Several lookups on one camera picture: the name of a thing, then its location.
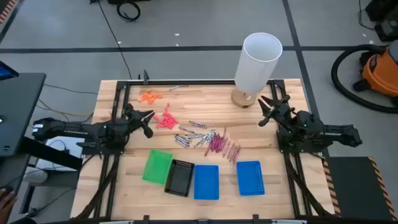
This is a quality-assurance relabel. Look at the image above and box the white shade wooden base lamp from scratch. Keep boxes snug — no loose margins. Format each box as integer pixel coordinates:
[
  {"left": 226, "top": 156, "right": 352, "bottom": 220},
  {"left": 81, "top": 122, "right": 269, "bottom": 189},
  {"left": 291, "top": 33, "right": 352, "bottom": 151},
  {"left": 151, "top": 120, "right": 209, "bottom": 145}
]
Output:
[{"left": 231, "top": 32, "right": 284, "bottom": 109}]

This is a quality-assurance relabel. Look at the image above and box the hazard striped floor strip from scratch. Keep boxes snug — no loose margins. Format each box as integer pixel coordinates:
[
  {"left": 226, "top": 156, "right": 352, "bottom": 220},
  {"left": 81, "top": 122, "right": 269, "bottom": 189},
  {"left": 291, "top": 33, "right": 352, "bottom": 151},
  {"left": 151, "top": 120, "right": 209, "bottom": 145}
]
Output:
[{"left": 0, "top": 0, "right": 19, "bottom": 25}]

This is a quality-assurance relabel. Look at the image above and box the orange shop vacuum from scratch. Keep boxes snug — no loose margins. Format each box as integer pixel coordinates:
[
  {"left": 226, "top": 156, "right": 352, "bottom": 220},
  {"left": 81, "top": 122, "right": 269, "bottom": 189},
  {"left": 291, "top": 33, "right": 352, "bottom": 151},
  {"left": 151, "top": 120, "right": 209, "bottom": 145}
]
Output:
[
  {"left": 353, "top": 39, "right": 398, "bottom": 107},
  {"left": 330, "top": 44, "right": 398, "bottom": 114}
]

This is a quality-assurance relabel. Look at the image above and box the black desk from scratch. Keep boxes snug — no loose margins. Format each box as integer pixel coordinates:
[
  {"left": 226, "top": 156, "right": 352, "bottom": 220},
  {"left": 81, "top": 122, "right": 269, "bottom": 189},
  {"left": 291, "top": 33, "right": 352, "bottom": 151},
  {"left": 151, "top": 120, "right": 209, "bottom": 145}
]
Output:
[{"left": 0, "top": 72, "right": 83, "bottom": 171}]

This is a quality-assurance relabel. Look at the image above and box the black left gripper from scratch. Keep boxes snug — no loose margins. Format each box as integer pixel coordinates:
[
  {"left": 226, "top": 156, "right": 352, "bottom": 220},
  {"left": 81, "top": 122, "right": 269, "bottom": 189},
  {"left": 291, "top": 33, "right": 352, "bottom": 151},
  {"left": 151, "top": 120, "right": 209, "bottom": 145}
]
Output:
[{"left": 123, "top": 103, "right": 155, "bottom": 139}]

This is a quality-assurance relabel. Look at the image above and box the black equipment case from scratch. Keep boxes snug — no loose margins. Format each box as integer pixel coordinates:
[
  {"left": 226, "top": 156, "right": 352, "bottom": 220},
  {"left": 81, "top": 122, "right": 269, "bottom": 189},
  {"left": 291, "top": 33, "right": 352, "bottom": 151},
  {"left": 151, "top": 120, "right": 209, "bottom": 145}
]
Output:
[{"left": 364, "top": 0, "right": 398, "bottom": 43}]

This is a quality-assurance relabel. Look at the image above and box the green plastic basket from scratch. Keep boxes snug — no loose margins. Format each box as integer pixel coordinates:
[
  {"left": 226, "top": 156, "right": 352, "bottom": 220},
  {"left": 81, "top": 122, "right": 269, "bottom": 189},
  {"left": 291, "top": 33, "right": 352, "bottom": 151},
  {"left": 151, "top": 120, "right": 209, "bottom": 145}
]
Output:
[{"left": 141, "top": 149, "right": 174, "bottom": 186}]

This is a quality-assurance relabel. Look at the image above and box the person's hand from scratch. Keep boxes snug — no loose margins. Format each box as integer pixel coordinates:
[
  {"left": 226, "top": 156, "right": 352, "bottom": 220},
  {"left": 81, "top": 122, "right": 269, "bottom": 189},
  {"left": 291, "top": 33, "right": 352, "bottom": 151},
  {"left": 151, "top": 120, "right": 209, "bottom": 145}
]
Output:
[{"left": 0, "top": 188, "right": 17, "bottom": 224}]

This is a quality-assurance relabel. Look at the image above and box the long black floor cable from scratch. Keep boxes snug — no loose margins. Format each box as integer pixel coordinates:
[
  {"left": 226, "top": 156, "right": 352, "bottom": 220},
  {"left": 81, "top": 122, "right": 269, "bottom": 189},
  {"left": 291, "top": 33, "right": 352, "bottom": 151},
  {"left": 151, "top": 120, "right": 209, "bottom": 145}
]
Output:
[{"left": 98, "top": 0, "right": 134, "bottom": 80}]

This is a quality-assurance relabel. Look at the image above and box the black cable bundle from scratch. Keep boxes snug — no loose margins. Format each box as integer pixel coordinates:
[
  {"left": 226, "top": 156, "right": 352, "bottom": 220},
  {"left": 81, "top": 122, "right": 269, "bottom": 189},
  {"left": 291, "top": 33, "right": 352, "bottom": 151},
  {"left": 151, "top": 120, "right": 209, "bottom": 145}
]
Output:
[
  {"left": 284, "top": 152, "right": 332, "bottom": 218},
  {"left": 74, "top": 154, "right": 121, "bottom": 220}
]

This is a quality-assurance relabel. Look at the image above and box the grey rounded object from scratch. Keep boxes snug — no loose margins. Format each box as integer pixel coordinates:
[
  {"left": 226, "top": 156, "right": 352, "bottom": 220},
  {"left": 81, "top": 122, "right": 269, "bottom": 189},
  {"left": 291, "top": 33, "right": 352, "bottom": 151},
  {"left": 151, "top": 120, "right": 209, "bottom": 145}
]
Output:
[{"left": 23, "top": 169, "right": 49, "bottom": 184}]

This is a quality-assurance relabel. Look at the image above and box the blue plastic basket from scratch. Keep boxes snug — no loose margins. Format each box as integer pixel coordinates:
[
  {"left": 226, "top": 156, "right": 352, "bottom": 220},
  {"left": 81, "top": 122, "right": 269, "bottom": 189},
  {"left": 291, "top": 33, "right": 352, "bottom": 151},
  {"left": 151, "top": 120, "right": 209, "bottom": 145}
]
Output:
[
  {"left": 235, "top": 160, "right": 266, "bottom": 197},
  {"left": 193, "top": 164, "right": 220, "bottom": 201}
]

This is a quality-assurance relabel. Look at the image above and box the black coiled cable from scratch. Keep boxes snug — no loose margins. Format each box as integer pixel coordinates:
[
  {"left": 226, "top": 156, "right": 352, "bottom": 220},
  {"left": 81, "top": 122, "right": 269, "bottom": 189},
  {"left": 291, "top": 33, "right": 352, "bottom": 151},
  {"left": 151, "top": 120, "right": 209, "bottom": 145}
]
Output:
[{"left": 116, "top": 1, "right": 142, "bottom": 23}]

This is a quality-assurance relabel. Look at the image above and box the black plastic basket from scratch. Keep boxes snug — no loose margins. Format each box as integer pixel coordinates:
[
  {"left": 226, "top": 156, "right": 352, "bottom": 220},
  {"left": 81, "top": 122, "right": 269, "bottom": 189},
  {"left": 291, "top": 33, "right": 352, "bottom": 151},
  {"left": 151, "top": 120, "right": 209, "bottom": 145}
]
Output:
[{"left": 164, "top": 159, "right": 196, "bottom": 198}]

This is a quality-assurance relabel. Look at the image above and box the black aluminium table frame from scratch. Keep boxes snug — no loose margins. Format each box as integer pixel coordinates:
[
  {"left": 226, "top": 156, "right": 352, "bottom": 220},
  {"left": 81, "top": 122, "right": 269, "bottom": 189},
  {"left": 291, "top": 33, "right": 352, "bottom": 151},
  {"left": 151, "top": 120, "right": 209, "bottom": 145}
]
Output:
[{"left": 73, "top": 79, "right": 336, "bottom": 224}]

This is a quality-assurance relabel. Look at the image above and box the white paper box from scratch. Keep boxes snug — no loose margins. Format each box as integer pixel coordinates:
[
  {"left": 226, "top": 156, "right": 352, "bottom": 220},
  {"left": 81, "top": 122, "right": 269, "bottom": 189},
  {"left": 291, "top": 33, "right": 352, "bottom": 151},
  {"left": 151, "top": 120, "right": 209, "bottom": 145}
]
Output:
[{"left": 35, "top": 135, "right": 84, "bottom": 172}]

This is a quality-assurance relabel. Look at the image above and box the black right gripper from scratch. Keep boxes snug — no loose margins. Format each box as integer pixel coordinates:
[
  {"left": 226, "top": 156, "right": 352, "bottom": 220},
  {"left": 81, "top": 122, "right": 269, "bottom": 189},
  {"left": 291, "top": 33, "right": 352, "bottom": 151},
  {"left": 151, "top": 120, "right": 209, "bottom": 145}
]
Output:
[{"left": 257, "top": 94, "right": 299, "bottom": 128}]

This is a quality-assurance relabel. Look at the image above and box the black hazard striped mat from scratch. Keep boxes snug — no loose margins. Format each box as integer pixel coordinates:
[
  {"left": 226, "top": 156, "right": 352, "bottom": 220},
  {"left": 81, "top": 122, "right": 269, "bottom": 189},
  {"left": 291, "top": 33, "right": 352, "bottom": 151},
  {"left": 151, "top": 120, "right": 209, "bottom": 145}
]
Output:
[{"left": 321, "top": 156, "right": 398, "bottom": 222}]

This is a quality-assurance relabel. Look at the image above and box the monitor screen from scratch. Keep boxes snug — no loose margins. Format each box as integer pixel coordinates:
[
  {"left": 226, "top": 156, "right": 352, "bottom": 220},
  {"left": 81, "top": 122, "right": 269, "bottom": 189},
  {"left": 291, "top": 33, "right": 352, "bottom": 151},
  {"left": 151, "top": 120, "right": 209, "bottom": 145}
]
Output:
[{"left": 0, "top": 60, "right": 20, "bottom": 81}]

